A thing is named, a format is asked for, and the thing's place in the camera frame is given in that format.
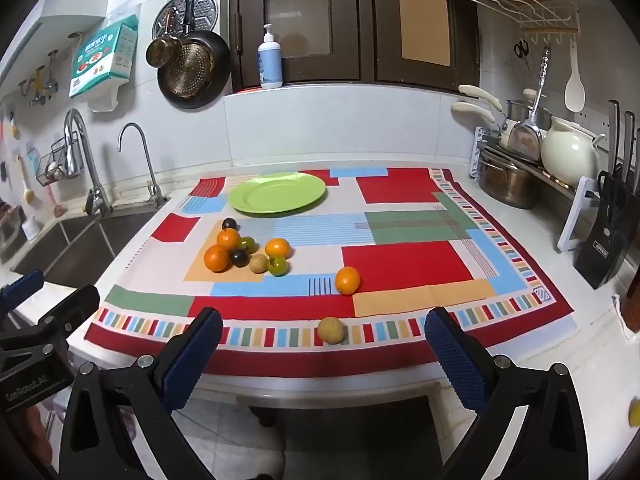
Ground green tomato back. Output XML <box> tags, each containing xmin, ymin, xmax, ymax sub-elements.
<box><xmin>239</xmin><ymin>236</ymin><xmax>258</xmax><ymax>254</ymax></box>

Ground wire sponge basket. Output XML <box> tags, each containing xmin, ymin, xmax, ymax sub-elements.
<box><xmin>37</xmin><ymin>132</ymin><xmax>84</xmax><ymax>186</ymax></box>

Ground white blue pump bottle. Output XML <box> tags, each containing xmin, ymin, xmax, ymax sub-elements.
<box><xmin>257</xmin><ymin>24</ymin><xmax>283</xmax><ymax>89</ymax></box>

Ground white rice paddle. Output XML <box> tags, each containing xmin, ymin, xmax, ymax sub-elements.
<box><xmin>564</xmin><ymin>39</ymin><xmax>586</xmax><ymax>113</ymax></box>

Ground green plate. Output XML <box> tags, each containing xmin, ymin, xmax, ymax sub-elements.
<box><xmin>228</xmin><ymin>172</ymin><xmax>326</xmax><ymax>216</ymax></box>

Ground black frying pan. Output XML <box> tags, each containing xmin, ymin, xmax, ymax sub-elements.
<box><xmin>157</xmin><ymin>0</ymin><xmax>231</xmax><ymax>110</ymax></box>

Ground cream handled pot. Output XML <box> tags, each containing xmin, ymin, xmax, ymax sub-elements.
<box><xmin>456</xmin><ymin>83</ymin><xmax>554</xmax><ymax>131</ymax></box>

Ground green tomato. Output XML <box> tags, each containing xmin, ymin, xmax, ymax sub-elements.
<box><xmin>267</xmin><ymin>255</ymin><xmax>288</xmax><ymax>276</ymax></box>
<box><xmin>239</xmin><ymin>236</ymin><xmax>258</xmax><ymax>254</ymax></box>

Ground dark plum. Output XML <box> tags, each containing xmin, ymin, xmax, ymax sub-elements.
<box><xmin>222</xmin><ymin>218</ymin><xmax>238</xmax><ymax>230</ymax></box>
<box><xmin>229</xmin><ymin>248</ymin><xmax>250</xmax><ymax>268</ymax></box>

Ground colourful patchwork tablecloth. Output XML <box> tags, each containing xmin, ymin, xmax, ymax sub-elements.
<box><xmin>86</xmin><ymin>168</ymin><xmax>572</xmax><ymax>378</ymax></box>

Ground green tomato front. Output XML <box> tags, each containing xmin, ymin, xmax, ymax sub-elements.
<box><xmin>267</xmin><ymin>255</ymin><xmax>288</xmax><ymax>276</ymax></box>

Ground steel pot lower shelf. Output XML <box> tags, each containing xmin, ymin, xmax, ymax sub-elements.
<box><xmin>477</xmin><ymin>150</ymin><xmax>539</xmax><ymax>209</ymax></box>

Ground cream handled pan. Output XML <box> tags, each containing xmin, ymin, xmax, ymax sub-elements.
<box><xmin>450</xmin><ymin>101</ymin><xmax>514</xmax><ymax>148</ymax></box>

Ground round waffle grill plate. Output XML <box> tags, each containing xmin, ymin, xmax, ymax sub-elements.
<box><xmin>151</xmin><ymin>0</ymin><xmax>218</xmax><ymax>39</ymax></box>

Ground black scissors on wall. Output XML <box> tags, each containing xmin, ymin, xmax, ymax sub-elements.
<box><xmin>513</xmin><ymin>38</ymin><xmax>532</xmax><ymax>74</ymax></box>

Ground black knife block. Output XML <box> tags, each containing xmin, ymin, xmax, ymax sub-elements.
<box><xmin>574</xmin><ymin>100</ymin><xmax>639</xmax><ymax>289</ymax></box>

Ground white ceramic teapot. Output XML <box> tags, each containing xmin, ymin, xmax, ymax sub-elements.
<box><xmin>541</xmin><ymin>116</ymin><xmax>605</xmax><ymax>188</ymax></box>

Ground small brass saucepan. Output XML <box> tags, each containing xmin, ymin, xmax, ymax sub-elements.
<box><xmin>145</xmin><ymin>8</ymin><xmax>181</xmax><ymax>68</ymax></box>

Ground tan round fruit front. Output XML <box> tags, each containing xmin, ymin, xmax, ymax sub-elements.
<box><xmin>318</xmin><ymin>316</ymin><xmax>346</xmax><ymax>344</ymax></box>

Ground dark plum back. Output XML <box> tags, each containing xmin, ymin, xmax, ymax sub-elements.
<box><xmin>222</xmin><ymin>218</ymin><xmax>238</xmax><ymax>230</ymax></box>

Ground tan round fruit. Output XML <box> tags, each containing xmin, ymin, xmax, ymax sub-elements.
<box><xmin>318</xmin><ymin>316</ymin><xmax>346</xmax><ymax>344</ymax></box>
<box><xmin>248</xmin><ymin>254</ymin><xmax>269</xmax><ymax>274</ymax></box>

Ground white dish rack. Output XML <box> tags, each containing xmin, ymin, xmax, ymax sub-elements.
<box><xmin>469</xmin><ymin>127</ymin><xmax>599</xmax><ymax>252</ymax></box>

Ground orange fruit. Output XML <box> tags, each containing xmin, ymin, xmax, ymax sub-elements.
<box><xmin>203</xmin><ymin>244</ymin><xmax>230</xmax><ymax>273</ymax></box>
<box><xmin>264</xmin><ymin>237</ymin><xmax>292</xmax><ymax>259</ymax></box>
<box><xmin>334</xmin><ymin>266</ymin><xmax>361</xmax><ymax>296</ymax></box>
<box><xmin>216</xmin><ymin>228</ymin><xmax>241</xmax><ymax>252</ymax></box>

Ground white wire hanging rack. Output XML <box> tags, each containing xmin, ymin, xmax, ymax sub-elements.
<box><xmin>463</xmin><ymin>0</ymin><xmax>582</xmax><ymax>44</ymax></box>

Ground steel ladle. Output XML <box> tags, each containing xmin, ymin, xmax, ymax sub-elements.
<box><xmin>508</xmin><ymin>44</ymin><xmax>550</xmax><ymax>164</ymax></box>

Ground paper towel pack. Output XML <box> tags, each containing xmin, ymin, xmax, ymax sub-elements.
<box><xmin>68</xmin><ymin>14</ymin><xmax>138</xmax><ymax>113</ymax></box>

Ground steel sink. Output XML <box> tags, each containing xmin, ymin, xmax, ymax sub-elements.
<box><xmin>12</xmin><ymin>207</ymin><xmax>157</xmax><ymax>288</ymax></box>

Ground dark plum front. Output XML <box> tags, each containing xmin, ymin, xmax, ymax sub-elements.
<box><xmin>229</xmin><ymin>248</ymin><xmax>250</xmax><ymax>268</ymax></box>

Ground chrome kitchen faucet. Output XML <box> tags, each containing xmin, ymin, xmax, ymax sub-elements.
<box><xmin>63</xmin><ymin>108</ymin><xmax>112</xmax><ymax>217</ymax></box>

